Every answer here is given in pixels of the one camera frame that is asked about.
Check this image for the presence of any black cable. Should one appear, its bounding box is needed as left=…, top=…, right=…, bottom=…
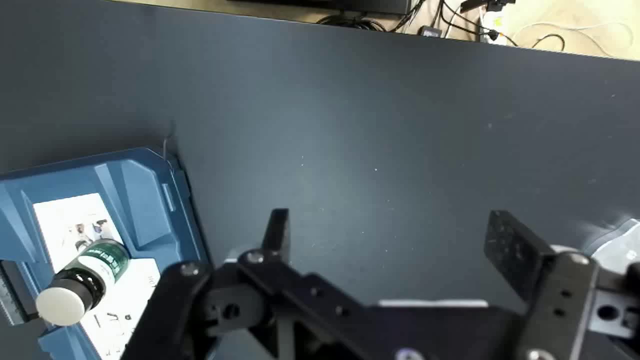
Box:
left=531, top=31, right=569, bottom=52
left=439, top=0, right=520, bottom=47

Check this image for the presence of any dark green bottle beige cap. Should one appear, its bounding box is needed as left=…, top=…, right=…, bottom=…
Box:
left=35, top=237, right=132, bottom=328

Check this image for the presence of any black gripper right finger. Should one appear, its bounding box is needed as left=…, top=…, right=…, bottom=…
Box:
left=485, top=208, right=640, bottom=360

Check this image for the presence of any white printed leaflet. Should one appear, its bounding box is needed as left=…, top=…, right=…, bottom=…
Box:
left=32, top=192, right=162, bottom=360

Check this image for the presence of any black monitor base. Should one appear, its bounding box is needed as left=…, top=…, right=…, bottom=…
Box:
left=228, top=0, right=417, bottom=31

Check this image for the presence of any blue plastic tray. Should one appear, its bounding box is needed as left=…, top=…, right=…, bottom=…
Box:
left=0, top=145, right=217, bottom=360

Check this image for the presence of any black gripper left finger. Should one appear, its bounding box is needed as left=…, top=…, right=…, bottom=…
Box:
left=123, top=208, right=376, bottom=360

